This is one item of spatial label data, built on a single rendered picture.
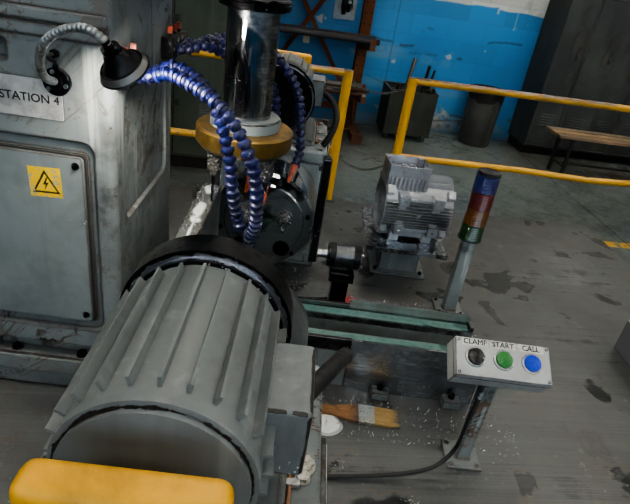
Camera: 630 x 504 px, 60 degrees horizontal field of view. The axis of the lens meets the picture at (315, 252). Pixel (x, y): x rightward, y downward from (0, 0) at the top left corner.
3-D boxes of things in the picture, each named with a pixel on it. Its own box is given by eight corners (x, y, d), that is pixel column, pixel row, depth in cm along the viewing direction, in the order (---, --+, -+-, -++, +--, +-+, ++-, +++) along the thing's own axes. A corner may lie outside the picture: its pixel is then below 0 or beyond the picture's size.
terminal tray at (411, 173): (386, 189, 155) (391, 165, 152) (380, 175, 165) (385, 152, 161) (427, 194, 157) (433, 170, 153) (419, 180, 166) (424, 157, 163)
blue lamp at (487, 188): (475, 194, 136) (480, 177, 134) (469, 185, 141) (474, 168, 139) (498, 197, 136) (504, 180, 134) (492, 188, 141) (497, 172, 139)
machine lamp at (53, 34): (6, 112, 72) (-8, 10, 66) (45, 93, 82) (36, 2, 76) (143, 132, 73) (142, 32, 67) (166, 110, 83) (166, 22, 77)
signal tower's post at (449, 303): (435, 314, 153) (478, 175, 132) (431, 298, 160) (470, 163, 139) (463, 318, 153) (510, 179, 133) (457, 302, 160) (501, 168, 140)
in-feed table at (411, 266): (359, 279, 163) (366, 245, 158) (355, 237, 187) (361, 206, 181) (437, 290, 165) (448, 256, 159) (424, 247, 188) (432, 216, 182)
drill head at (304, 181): (203, 275, 133) (208, 179, 120) (230, 205, 168) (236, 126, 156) (306, 288, 134) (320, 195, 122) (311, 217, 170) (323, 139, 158)
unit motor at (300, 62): (237, 207, 161) (249, 59, 141) (251, 168, 190) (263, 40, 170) (323, 219, 162) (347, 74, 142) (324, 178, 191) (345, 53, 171)
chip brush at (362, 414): (302, 416, 113) (303, 413, 112) (304, 398, 117) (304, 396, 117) (400, 430, 113) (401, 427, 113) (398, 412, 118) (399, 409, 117)
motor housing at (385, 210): (378, 243, 159) (391, 182, 150) (369, 215, 176) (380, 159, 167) (444, 250, 161) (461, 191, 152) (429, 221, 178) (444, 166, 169)
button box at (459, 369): (446, 381, 97) (456, 374, 93) (446, 343, 101) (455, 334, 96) (540, 393, 98) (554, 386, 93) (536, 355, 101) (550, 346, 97)
